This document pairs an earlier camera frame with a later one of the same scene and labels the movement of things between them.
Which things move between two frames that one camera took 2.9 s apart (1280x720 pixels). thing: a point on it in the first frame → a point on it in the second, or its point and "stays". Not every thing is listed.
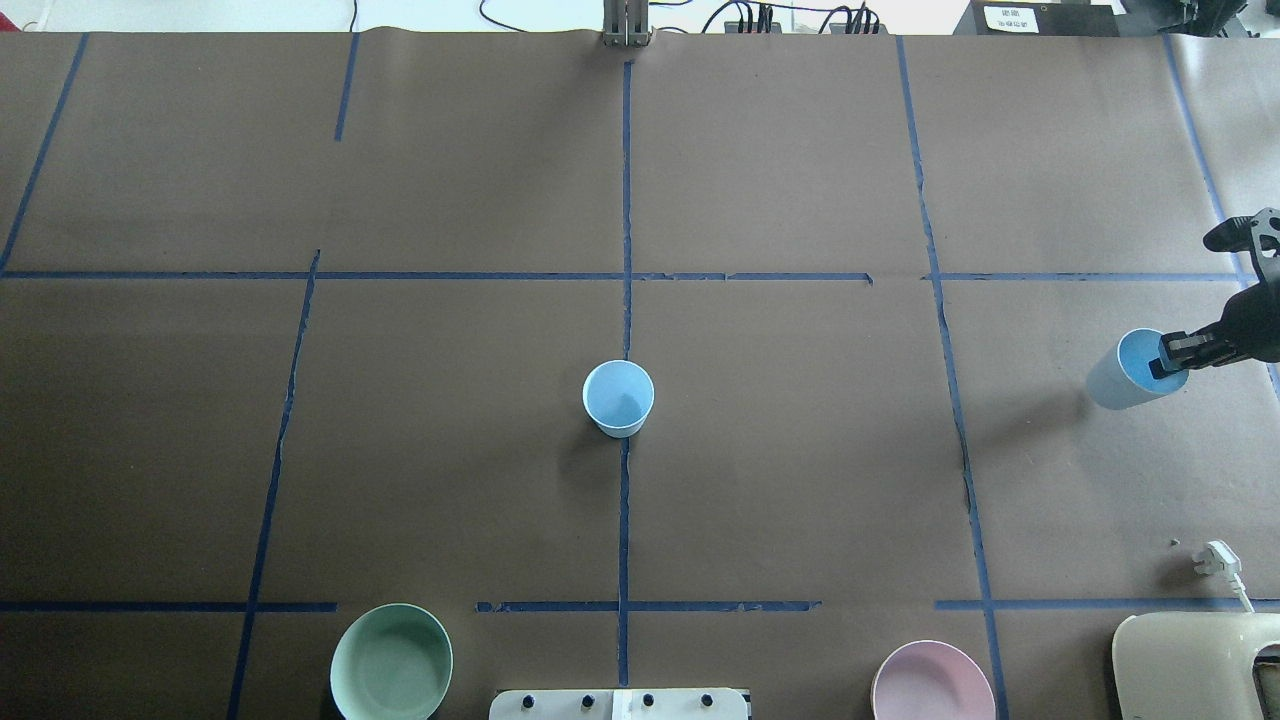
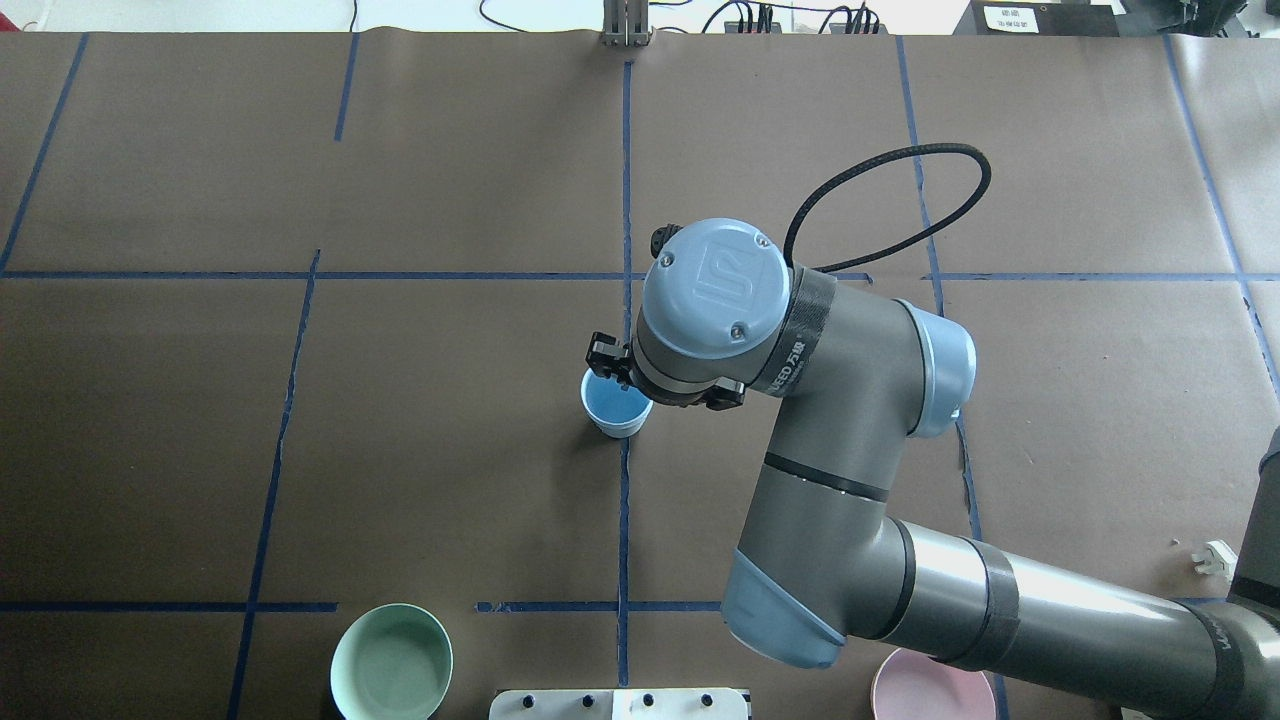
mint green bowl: [392, 662] stays
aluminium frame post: [626, 23] stays
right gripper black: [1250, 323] → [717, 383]
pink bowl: [932, 680] stays
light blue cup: [1125, 378] → [617, 412]
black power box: [1040, 18] stays
